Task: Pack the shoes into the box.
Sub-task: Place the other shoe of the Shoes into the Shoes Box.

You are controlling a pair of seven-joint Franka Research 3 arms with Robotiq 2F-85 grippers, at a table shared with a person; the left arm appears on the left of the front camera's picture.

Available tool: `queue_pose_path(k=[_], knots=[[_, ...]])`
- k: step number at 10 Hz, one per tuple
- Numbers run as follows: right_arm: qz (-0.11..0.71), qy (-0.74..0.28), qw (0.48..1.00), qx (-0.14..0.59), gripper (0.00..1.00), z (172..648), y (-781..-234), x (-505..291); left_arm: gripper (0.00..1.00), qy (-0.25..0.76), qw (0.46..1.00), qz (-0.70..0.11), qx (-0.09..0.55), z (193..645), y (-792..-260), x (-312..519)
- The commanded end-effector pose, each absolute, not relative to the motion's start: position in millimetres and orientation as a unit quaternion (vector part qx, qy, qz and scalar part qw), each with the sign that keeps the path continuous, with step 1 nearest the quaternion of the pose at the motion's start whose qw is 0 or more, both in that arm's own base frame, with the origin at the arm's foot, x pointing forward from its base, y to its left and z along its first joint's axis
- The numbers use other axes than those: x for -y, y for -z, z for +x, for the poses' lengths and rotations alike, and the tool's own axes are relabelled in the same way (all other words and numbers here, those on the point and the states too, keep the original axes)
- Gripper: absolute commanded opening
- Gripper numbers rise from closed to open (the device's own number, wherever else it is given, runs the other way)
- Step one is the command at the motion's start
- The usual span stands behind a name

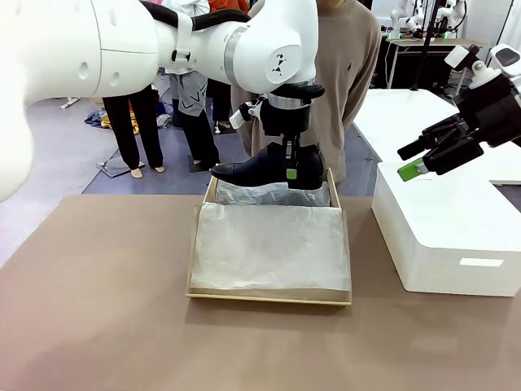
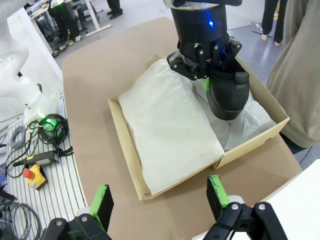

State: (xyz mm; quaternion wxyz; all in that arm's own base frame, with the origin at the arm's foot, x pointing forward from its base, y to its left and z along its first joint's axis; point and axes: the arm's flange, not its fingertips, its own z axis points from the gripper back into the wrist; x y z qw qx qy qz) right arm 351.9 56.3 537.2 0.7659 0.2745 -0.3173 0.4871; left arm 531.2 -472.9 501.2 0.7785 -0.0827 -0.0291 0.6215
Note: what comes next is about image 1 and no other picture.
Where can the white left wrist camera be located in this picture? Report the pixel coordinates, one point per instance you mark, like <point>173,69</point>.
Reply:
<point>240,116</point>

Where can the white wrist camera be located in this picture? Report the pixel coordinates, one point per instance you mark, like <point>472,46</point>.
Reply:
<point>460,57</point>
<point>240,116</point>

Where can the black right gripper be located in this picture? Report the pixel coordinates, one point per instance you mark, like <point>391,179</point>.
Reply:
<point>496,110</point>

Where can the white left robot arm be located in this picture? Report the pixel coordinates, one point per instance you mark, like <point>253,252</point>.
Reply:
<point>122,40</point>

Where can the white hanging cloth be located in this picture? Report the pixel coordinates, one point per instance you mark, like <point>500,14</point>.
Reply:
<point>509,20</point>

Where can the person in beige sweater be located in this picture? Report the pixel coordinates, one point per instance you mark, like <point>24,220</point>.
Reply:
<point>346,81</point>

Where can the black stand pole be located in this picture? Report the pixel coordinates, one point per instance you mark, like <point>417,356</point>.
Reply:
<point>425,40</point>

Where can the white tissue paper sheet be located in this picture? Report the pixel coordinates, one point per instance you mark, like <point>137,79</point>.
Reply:
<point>272,244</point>

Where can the mannequin in cream jacket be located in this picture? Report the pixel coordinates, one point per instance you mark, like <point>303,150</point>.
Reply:
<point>126,122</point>

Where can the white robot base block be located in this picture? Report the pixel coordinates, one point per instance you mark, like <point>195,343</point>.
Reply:
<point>447,244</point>

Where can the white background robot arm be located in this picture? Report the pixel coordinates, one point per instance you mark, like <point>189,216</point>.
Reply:
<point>401,18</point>
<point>456,18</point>

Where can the grey metal-legged work table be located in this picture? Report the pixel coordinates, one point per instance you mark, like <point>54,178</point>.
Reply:
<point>70,102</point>

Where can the pile of coloured clothes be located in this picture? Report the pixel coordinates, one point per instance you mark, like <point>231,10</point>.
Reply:
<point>99,118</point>

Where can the pile of grey clothes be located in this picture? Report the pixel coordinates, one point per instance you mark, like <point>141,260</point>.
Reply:
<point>164,121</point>

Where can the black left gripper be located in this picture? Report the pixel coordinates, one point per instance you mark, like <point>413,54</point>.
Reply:
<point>287,118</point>

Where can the mannequin in orange hoodie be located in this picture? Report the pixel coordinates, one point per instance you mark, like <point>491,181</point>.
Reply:
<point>221,102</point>

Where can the beige-topped work table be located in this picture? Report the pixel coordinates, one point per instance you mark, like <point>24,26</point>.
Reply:
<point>439,42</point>

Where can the mannequin in white shirt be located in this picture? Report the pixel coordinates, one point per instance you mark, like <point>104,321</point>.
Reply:
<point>195,122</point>

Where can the grey mannequin base plate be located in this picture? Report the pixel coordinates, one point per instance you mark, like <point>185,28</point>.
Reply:
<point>116,168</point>

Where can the brown cardboard shoe box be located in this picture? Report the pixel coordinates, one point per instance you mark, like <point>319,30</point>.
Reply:
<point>268,298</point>

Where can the black leather dress shoe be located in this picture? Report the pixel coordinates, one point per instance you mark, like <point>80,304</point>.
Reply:
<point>252,171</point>

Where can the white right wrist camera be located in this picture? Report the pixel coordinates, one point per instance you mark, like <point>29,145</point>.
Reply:
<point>460,57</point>

